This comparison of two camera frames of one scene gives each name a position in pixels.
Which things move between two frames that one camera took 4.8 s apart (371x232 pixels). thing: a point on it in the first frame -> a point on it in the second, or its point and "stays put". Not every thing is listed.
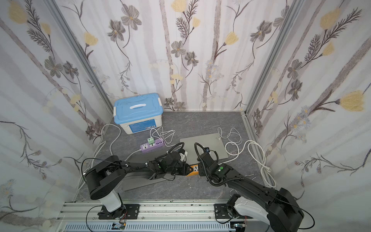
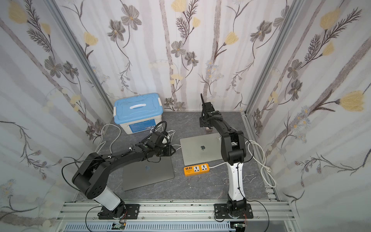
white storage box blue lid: x=136 y=113 stays put
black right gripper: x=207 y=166 -> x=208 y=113
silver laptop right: x=192 y=147 stays put
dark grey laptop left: x=131 y=181 stays put
